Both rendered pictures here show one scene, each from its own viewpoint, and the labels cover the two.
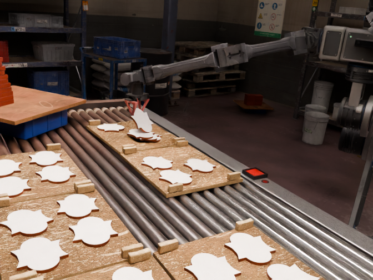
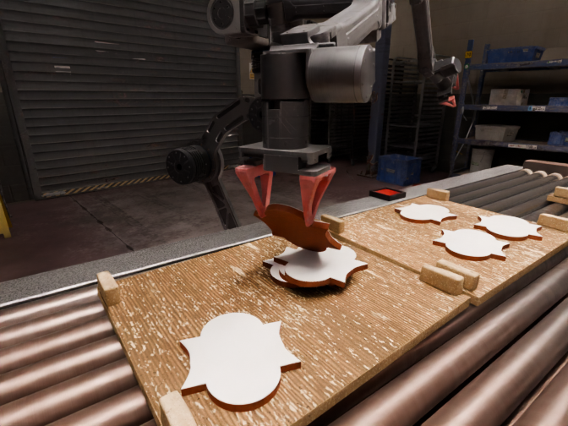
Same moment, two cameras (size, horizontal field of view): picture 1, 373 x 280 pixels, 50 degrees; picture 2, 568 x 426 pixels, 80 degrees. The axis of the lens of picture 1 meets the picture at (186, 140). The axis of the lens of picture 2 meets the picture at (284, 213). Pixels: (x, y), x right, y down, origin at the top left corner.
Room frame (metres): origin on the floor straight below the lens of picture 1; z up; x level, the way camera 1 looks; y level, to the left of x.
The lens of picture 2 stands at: (1.88, 0.68, 1.20)
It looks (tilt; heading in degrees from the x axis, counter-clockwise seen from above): 19 degrees down; 268
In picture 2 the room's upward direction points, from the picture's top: straight up
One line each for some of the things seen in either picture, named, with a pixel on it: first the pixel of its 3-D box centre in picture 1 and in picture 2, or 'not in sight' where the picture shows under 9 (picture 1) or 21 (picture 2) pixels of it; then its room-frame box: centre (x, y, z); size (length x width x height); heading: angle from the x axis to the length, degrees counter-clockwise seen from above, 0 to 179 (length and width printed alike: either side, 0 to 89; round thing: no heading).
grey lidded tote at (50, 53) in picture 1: (53, 50); not in sight; (5.66, 1.98, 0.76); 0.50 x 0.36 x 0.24; 137
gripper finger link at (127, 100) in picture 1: (134, 105); (300, 188); (1.84, 0.26, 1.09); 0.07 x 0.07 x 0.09; 59
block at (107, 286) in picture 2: not in sight; (108, 287); (2.11, 0.26, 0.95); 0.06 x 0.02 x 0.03; 126
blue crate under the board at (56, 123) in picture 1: (23, 116); not in sight; (1.88, 0.82, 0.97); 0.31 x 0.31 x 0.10; 69
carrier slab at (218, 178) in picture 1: (179, 167); (442, 232); (1.52, 0.02, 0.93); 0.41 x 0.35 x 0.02; 34
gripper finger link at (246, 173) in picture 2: (139, 103); (271, 185); (1.88, 0.24, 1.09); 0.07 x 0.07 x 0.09; 59
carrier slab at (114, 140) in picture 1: (135, 135); (278, 296); (1.87, 0.26, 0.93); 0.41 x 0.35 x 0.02; 36
